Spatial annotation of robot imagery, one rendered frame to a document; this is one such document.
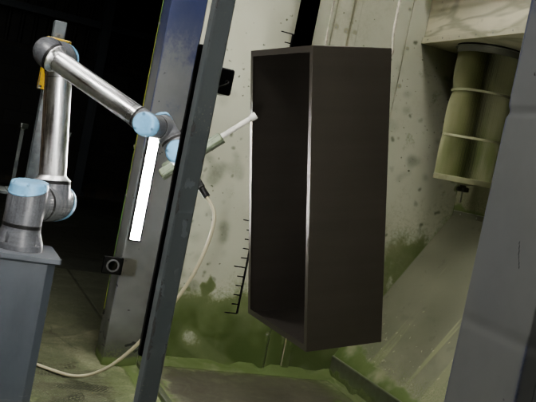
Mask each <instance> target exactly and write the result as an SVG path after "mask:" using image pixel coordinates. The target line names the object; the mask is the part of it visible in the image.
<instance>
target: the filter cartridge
mask: <svg viewBox="0 0 536 402"><path fill-rule="evenodd" d="M456 48H457V49H458V52H457V54H458V56H457V60H456V63H455V71H454V77H453V89H451V92H452V94H451V97H450V100H449V101H448V105H447V111H446V114H445V118H444V123H443V134H442V137H441V140H440V143H439V150H438V154H437V159H436V163H435V172H434V174H433V178H436V179H443V180H448V181H452V182H455V183H458V184H460V186H458V187H456V190H457V191H461V192H460V197H459V203H461V200H462V196H463V192H469V188H467V187H466V186H478V187H486V188H491V183H492V179H493V175H494V171H495V165H496V160H497V157H498V153H499V146H500V142H501V139H502V134H503V128H504V124H505V120H506V118H507V116H508V115H509V112H510V107H509V102H510V95H511V91H512V87H513V84H514V76H515V73H516V69H517V65H518V58H519V54H520V51H518V50H516V49H512V48H508V47H505V46H501V45H493V44H487V43H480V42H462V43H459V44H458V45H457V46H456Z"/></svg>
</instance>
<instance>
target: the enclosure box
mask: <svg viewBox="0 0 536 402"><path fill-rule="evenodd" d="M391 64H392V48H374V47H354V46H334V45H304V46H295V47H286V48H278V49H261V50H253V51H251V59H250V114H251V113H253V112H254V113H255V114H256V116H257V117H258V119H256V120H254V121H251V122H250V201H249V272H248V313H249V314H250V315H252V316H253V317H255V318H257V319H258V320H260V321H261V322H262V323H263V324H265V325H267V326H268V327H270V328H271V329H272V330H274V331H275V332H277V333H279V334H280V335H282V336H283V337H284V338H286V339H287V340H289V341H291V342H292V343H294V344H295V345H296V346H298V347H299V348H300V349H302V350H304V351H305V352H311V351H318V350H323V349H335V348H340V347H346V346H353V345H363V344H370V343H376V342H381V333H382V310H383V288H384V244H385V221H386V199H387V175H388V131H389V109H390V86H391Z"/></svg>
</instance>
